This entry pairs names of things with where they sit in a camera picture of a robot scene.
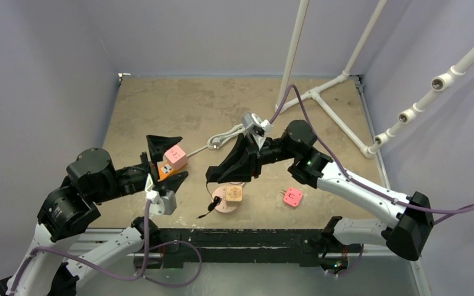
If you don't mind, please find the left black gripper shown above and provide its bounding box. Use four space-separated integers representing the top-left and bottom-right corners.
92 134 189 202

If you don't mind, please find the pink cube socket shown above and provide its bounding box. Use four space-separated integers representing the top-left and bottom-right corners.
164 144 188 169

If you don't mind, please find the beige cube power socket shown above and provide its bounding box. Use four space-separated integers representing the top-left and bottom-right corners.
225 185 243 204

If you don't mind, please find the white cable of beige socket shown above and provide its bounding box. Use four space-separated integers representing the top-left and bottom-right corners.
186 123 248 158

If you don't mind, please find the black adapter cable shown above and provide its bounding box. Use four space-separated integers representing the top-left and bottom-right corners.
196 181 223 220

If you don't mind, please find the pink round power socket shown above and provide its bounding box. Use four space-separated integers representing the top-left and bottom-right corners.
212 184 244 215

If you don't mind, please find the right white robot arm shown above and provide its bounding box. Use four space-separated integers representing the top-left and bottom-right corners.
206 120 434 261

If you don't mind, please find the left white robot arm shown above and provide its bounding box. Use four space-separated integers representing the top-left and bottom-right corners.
0 135 188 295

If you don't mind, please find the pink square plug adapter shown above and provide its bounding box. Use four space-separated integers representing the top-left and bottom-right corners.
281 187 304 208

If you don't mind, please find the orange power strip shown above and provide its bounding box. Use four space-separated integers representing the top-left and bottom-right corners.
158 161 188 181

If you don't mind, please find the white pipe with fittings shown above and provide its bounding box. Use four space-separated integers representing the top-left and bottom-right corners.
368 46 474 154

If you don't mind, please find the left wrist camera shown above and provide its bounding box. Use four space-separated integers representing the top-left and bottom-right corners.
144 174 177 216

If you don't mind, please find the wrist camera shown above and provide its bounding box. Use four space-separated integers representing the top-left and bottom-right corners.
144 174 177 216
241 112 273 150

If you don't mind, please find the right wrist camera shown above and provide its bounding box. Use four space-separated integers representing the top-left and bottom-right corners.
241 112 273 150

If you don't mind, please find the white pipe frame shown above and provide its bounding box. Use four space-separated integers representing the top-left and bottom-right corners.
275 0 387 158

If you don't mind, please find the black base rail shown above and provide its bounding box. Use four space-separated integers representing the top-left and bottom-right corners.
148 217 361 271

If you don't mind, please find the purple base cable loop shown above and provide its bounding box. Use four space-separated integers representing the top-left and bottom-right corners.
133 239 203 288

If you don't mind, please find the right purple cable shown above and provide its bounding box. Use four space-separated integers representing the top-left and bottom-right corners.
269 84 474 226

